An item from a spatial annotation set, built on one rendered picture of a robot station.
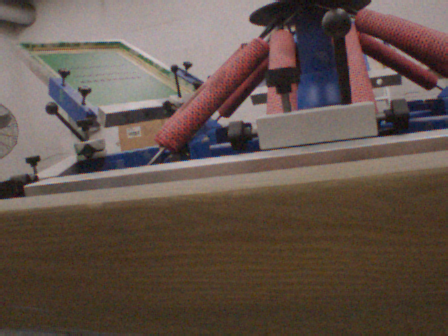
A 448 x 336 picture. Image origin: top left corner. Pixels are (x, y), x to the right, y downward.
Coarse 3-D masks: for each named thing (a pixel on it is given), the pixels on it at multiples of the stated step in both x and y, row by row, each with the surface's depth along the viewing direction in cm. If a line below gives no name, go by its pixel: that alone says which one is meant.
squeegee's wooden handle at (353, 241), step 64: (128, 192) 17; (192, 192) 15; (256, 192) 15; (320, 192) 14; (384, 192) 13; (0, 256) 18; (64, 256) 17; (128, 256) 16; (192, 256) 16; (256, 256) 15; (320, 256) 14; (384, 256) 14; (0, 320) 19; (64, 320) 18; (128, 320) 17; (192, 320) 16; (256, 320) 15; (320, 320) 15; (384, 320) 14
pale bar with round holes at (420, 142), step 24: (336, 144) 39; (360, 144) 36; (384, 144) 35; (408, 144) 34; (432, 144) 33; (144, 168) 44; (168, 168) 41; (192, 168) 40; (216, 168) 39; (240, 168) 39; (264, 168) 38; (288, 168) 37; (48, 192) 45
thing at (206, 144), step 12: (408, 108) 110; (420, 108) 105; (432, 108) 101; (444, 108) 96; (420, 120) 77; (432, 120) 75; (444, 120) 74; (216, 132) 114; (408, 132) 79; (192, 144) 81; (204, 144) 81; (216, 144) 92; (228, 144) 88; (252, 144) 89; (192, 156) 81; (204, 156) 81; (216, 156) 87
